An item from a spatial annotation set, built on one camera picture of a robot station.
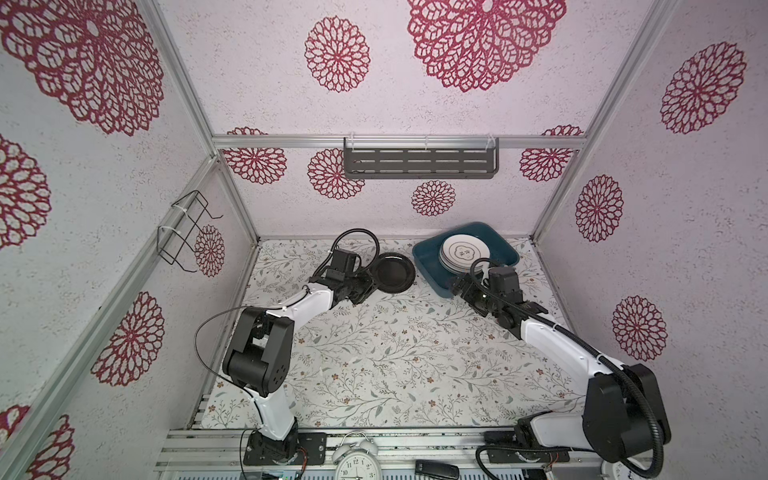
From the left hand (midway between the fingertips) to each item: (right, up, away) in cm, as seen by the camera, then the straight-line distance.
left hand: (380, 286), depth 93 cm
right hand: (+22, +1, -6) cm, 23 cm away
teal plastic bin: (+21, +2, +16) cm, 26 cm away
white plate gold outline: (+30, +12, +17) cm, 36 cm away
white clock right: (+55, -41, -25) cm, 73 cm away
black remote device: (+13, -41, -24) cm, 49 cm away
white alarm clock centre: (-5, -38, -24) cm, 45 cm away
